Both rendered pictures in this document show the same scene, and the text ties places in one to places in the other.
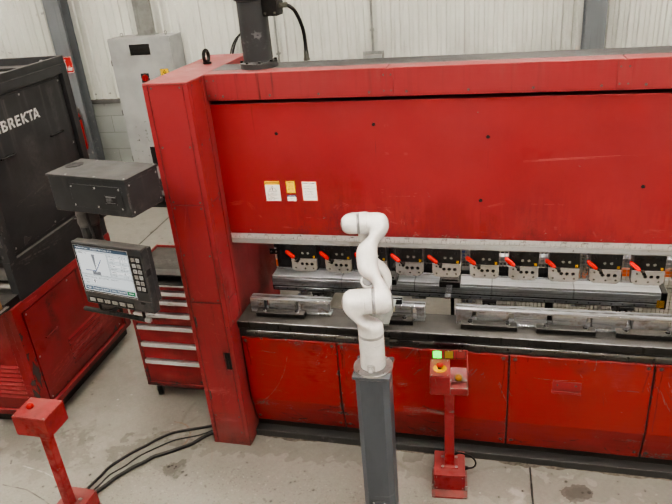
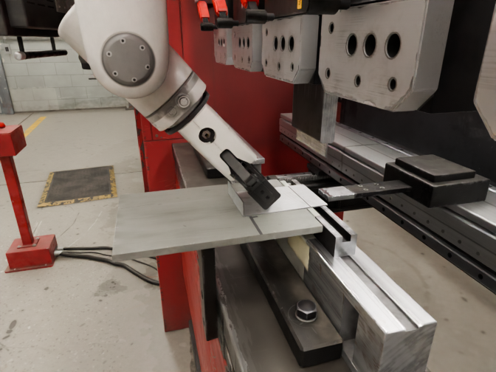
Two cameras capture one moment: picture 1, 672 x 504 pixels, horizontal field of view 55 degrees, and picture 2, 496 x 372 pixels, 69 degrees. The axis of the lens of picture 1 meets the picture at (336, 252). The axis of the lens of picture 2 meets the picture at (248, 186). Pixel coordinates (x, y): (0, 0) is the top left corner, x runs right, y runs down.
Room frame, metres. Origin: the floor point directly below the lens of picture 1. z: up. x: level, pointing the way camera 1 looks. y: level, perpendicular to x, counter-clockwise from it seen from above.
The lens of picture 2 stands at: (2.91, -0.62, 1.23)
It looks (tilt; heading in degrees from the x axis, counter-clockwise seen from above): 22 degrees down; 59
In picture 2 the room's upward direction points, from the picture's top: straight up
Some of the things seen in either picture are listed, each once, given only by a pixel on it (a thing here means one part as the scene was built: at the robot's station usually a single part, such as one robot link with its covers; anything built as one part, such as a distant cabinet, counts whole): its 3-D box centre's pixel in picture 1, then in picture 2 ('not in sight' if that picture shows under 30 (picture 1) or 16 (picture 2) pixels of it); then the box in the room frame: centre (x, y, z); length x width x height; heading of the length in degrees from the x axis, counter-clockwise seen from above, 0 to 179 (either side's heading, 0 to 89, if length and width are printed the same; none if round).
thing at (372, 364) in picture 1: (372, 350); not in sight; (2.59, -0.13, 1.09); 0.19 x 0.19 x 0.18
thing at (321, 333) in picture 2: (387, 319); (277, 278); (3.19, -0.26, 0.89); 0.30 x 0.05 x 0.03; 74
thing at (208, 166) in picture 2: (281, 313); (207, 156); (3.36, 0.36, 0.89); 0.30 x 0.05 x 0.03; 74
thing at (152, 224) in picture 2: (376, 311); (212, 212); (3.11, -0.19, 1.00); 0.26 x 0.18 x 0.01; 164
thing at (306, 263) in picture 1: (305, 254); (237, 26); (3.37, 0.17, 1.26); 0.15 x 0.09 x 0.17; 74
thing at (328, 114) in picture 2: not in sight; (312, 115); (3.25, -0.24, 1.13); 0.10 x 0.02 x 0.10; 74
